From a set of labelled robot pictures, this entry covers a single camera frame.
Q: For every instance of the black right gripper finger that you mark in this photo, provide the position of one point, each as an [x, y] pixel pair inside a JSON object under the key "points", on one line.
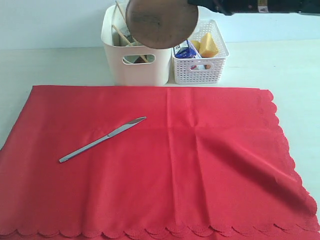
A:
{"points": [[208, 4]]}

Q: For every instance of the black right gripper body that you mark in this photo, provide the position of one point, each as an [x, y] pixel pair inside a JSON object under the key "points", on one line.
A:
{"points": [[303, 7]]}

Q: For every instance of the yellow lemon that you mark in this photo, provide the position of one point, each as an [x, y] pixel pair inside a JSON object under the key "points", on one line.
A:
{"points": [[196, 44]]}

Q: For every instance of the yellow cheese wedge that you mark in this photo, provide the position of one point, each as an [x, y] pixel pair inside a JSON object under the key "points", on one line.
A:
{"points": [[208, 48]]}

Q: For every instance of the brown wooden plate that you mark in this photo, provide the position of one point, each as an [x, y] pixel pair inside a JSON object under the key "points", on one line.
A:
{"points": [[161, 24]]}

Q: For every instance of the blue milk carton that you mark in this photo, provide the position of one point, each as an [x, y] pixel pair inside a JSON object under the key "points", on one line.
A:
{"points": [[187, 50]]}

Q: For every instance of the wooden chopstick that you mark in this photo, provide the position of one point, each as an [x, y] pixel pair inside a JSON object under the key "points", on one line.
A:
{"points": [[125, 37], [124, 19]]}

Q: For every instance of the silver table knife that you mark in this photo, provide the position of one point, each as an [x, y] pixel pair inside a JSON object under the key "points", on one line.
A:
{"points": [[115, 132]]}

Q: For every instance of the red tablecloth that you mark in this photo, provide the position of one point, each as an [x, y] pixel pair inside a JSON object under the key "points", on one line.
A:
{"points": [[208, 163]]}

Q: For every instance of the brown egg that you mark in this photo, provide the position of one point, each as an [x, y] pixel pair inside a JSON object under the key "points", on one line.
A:
{"points": [[207, 67]]}

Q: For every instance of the white ceramic bowl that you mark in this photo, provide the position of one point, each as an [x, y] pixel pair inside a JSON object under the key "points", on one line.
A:
{"points": [[138, 59]]}

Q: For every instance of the white perforated plastic basket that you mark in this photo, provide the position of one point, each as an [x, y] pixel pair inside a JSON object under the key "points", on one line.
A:
{"points": [[184, 76]]}

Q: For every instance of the cream plastic bin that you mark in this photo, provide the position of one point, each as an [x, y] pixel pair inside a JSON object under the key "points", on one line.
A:
{"points": [[155, 73]]}

